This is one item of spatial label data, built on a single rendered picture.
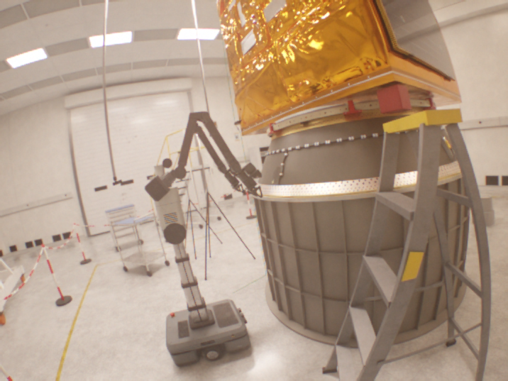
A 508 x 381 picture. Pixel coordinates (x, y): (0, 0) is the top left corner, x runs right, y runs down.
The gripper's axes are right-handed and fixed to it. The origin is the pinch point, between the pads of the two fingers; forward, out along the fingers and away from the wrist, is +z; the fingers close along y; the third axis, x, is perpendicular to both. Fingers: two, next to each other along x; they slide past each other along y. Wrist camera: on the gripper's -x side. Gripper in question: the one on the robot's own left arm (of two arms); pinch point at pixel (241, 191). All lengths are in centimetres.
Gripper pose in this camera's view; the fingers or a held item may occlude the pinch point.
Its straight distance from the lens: 202.4
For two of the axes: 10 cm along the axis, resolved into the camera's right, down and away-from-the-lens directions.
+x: -7.2, 6.6, -1.9
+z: 6.2, 7.4, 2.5
